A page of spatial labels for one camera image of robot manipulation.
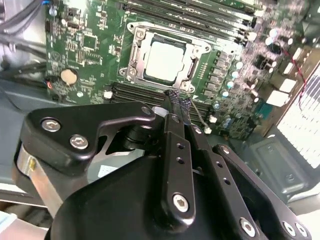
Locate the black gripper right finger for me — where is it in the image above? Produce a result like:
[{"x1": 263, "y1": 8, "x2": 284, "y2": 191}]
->
[{"x1": 180, "y1": 98, "x2": 313, "y2": 240}]

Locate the silver topped CPU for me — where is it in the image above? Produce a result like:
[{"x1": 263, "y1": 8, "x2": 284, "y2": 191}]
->
[{"x1": 143, "y1": 37, "x2": 193, "y2": 82}]

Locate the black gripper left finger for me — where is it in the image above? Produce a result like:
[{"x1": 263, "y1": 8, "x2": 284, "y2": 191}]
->
[{"x1": 19, "y1": 89, "x2": 197, "y2": 227}]

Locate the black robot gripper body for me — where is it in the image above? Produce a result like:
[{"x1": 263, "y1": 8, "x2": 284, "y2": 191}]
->
[{"x1": 51, "y1": 155, "x2": 238, "y2": 240}]

